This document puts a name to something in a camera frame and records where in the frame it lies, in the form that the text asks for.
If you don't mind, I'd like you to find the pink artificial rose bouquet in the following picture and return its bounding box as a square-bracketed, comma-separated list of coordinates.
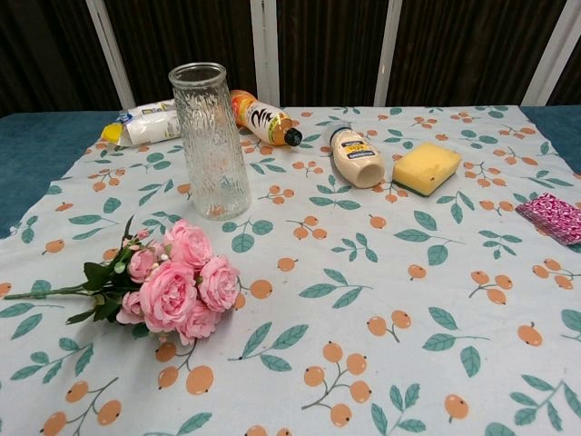
[3, 215, 241, 347]

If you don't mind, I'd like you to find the textured clear glass vase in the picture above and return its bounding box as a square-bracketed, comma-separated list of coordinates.
[168, 63, 253, 223]

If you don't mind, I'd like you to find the cream mayonnaise squeeze bottle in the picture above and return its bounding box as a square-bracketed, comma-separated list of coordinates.
[323, 120, 386, 190]

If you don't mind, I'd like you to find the fruit and leaf print tablecloth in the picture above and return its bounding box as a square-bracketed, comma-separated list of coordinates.
[0, 104, 581, 436]

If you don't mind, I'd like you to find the orange juice bottle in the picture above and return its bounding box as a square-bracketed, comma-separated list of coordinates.
[230, 89, 304, 148]

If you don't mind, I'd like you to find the yellow sponge with green pad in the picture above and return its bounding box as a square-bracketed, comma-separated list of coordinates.
[391, 142, 463, 198]

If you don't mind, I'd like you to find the pink patterned packet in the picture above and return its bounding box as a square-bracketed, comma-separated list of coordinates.
[515, 192, 581, 248]

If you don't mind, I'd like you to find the teal blue table cover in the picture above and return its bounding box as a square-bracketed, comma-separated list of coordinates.
[0, 104, 581, 240]

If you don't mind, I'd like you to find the dark pleated curtain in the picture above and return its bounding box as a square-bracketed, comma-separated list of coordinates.
[0, 0, 581, 117]

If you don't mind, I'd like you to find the white metal frame post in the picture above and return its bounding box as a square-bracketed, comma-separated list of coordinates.
[85, 0, 136, 109]
[521, 0, 577, 106]
[251, 0, 282, 108]
[372, 0, 392, 106]

